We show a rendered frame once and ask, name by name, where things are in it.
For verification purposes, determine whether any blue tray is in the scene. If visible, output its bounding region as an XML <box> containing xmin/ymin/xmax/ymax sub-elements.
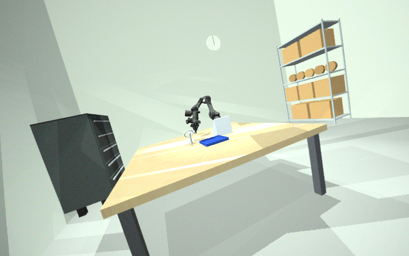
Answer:
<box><xmin>199</xmin><ymin>135</ymin><xmax>229</xmax><ymax>147</ymax></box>

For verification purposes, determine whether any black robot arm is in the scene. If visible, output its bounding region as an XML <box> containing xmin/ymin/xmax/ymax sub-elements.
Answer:
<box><xmin>185</xmin><ymin>96</ymin><xmax>221</xmax><ymax>124</ymax></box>

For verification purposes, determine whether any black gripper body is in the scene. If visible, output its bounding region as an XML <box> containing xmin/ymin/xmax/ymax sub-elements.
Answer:
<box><xmin>190</xmin><ymin>116</ymin><xmax>200</xmax><ymax>127</ymax></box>

